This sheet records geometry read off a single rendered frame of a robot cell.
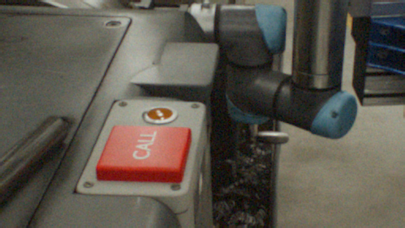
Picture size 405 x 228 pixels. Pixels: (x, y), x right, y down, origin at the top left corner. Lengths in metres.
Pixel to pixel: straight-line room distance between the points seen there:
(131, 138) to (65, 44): 0.22
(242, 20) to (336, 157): 1.80
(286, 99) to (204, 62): 0.49
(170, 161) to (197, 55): 0.20
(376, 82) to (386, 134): 1.64
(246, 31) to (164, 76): 0.52
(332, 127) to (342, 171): 1.72
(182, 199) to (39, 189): 0.10
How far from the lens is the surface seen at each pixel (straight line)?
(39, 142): 0.56
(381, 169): 2.90
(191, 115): 0.62
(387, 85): 1.49
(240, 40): 1.20
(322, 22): 1.11
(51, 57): 0.74
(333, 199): 2.72
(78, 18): 0.82
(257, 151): 1.91
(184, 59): 0.71
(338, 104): 1.16
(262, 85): 1.22
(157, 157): 0.54
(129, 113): 0.62
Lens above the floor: 1.55
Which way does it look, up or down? 29 degrees down
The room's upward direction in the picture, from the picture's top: 2 degrees counter-clockwise
